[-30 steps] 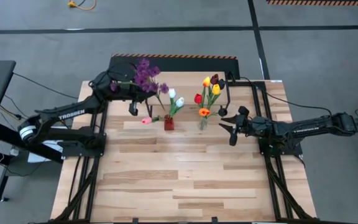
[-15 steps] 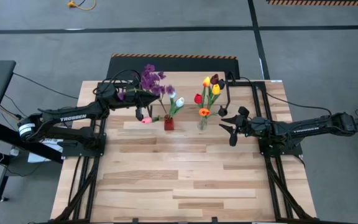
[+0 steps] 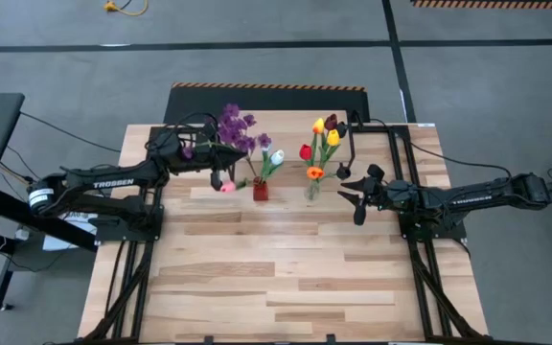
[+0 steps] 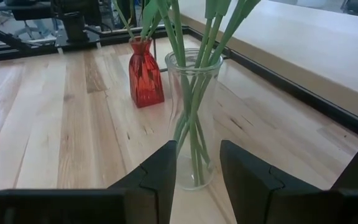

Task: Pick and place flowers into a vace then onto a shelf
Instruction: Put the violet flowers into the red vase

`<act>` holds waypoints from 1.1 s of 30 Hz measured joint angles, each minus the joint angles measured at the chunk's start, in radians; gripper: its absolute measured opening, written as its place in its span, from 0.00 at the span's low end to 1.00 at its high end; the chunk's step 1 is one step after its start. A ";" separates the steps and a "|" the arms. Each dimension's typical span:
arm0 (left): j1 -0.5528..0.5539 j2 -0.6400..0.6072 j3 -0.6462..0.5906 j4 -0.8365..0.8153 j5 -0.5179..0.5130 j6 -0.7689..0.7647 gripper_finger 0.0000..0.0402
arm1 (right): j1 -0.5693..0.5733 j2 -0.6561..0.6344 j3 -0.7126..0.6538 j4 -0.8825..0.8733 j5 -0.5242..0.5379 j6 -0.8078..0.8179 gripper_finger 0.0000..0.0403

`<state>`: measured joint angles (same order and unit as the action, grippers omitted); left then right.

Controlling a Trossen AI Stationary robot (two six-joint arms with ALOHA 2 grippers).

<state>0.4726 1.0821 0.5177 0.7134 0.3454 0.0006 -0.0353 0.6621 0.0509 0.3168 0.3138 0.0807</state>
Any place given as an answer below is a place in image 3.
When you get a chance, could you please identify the pink tulip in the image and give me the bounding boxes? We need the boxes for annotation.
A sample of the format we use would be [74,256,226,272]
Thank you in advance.
[220,177,258,195]

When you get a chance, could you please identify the yellow floor cable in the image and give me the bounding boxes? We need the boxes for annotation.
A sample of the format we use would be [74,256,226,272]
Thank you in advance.
[103,0,150,17]

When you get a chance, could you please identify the small orange tulip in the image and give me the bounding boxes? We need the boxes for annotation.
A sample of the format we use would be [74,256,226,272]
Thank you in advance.
[310,117,326,164]

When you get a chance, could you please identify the white paper sheet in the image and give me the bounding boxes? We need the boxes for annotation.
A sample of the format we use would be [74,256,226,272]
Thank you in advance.
[43,213,98,253]

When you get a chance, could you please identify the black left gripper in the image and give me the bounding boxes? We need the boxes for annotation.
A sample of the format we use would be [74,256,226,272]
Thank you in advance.
[182,123,248,191]

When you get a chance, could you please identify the yellow tulip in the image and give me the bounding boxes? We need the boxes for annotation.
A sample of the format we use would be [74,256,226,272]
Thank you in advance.
[321,128,342,164]

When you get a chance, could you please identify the red glass vase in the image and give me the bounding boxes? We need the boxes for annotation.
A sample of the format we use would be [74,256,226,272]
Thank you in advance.
[252,176,270,202]

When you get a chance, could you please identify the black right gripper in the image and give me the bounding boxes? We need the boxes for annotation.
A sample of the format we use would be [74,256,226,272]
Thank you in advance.
[336,165,419,226]

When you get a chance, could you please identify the black floor cable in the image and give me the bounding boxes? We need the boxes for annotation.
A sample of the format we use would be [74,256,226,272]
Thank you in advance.
[19,112,122,154]

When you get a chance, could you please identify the purple artificial flower bunch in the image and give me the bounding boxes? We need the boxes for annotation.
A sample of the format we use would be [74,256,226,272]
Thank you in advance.
[182,103,273,179]

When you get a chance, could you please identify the dark red tulip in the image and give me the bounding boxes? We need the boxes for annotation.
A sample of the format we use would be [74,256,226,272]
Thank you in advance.
[322,113,339,145]

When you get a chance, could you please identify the clear glass vase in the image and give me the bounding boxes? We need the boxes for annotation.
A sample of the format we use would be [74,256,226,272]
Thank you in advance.
[304,179,321,202]

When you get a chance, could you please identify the large orange tulip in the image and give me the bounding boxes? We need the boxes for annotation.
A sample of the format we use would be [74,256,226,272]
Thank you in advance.
[306,165,326,191]

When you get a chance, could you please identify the black mat with orange stripes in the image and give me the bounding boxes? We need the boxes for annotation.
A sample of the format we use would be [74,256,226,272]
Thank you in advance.
[163,81,371,126]
[409,0,552,10]

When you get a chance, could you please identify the thin black cable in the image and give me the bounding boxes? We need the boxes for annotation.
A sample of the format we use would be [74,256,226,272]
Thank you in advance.
[409,142,515,182]

